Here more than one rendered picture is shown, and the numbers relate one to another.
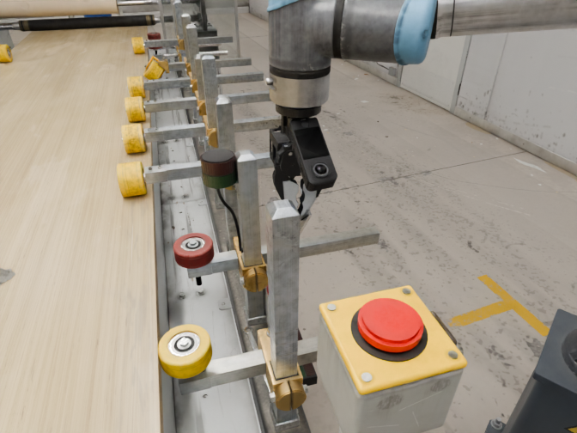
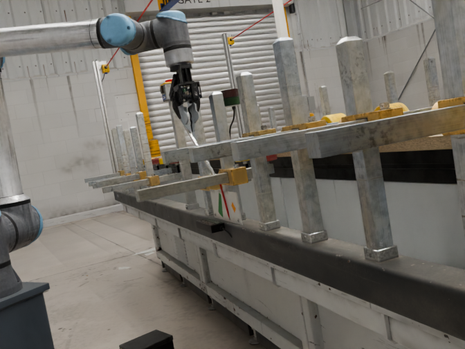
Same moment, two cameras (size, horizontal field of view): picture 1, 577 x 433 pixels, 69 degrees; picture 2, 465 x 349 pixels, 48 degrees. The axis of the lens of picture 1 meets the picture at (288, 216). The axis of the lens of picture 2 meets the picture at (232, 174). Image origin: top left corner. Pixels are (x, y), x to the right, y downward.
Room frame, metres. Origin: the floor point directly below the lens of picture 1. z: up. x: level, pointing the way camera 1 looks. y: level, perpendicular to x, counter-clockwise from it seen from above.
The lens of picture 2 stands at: (2.34, -0.04, 0.97)
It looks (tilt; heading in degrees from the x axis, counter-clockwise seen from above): 4 degrees down; 176
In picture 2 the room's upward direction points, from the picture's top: 10 degrees counter-clockwise
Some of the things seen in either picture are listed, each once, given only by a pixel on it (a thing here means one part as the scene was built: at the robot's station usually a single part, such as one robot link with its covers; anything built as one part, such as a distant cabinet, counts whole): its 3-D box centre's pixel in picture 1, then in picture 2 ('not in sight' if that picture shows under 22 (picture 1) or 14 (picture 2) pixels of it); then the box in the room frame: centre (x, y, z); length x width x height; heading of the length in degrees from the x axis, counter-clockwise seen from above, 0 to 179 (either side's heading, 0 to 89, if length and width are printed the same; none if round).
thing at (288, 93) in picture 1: (297, 87); (180, 59); (0.64, -0.01, 1.24); 0.10 x 0.09 x 0.05; 106
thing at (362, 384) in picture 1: (381, 368); (171, 92); (0.18, -0.06, 1.18); 0.07 x 0.07 x 0.08; 16
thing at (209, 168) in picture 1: (218, 161); (230, 93); (0.66, 0.12, 1.10); 0.06 x 0.06 x 0.02
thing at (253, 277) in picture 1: (248, 262); (232, 175); (0.69, 0.08, 0.85); 0.14 x 0.06 x 0.05; 16
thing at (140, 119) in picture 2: not in sight; (147, 156); (-0.53, -0.27, 0.93); 0.04 x 0.04 x 0.48; 16
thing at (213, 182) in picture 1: (219, 174); (230, 101); (0.66, 0.12, 1.08); 0.06 x 0.06 x 0.02
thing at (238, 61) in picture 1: (210, 64); not in sight; (1.94, 0.35, 0.95); 0.37 x 0.03 x 0.03; 106
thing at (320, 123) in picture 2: (214, 131); (302, 134); (1.18, 0.22, 0.95); 0.14 x 0.06 x 0.05; 16
